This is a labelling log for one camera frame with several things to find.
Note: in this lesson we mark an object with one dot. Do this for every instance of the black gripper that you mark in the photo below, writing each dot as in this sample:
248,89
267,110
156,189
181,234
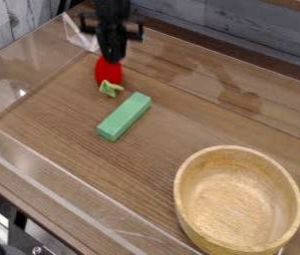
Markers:
112,12

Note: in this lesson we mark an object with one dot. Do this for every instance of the red plush strawberry toy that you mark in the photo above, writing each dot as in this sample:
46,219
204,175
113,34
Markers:
109,76

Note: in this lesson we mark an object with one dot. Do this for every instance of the green rectangular block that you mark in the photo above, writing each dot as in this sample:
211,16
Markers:
124,116

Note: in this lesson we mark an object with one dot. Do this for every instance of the wooden bowl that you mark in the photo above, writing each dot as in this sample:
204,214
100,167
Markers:
236,201

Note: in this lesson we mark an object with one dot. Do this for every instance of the clear acrylic tray enclosure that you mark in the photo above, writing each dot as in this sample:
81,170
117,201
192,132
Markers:
102,193

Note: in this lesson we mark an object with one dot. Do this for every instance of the black metal bracket with bolt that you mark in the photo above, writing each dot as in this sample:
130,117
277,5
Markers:
21,239

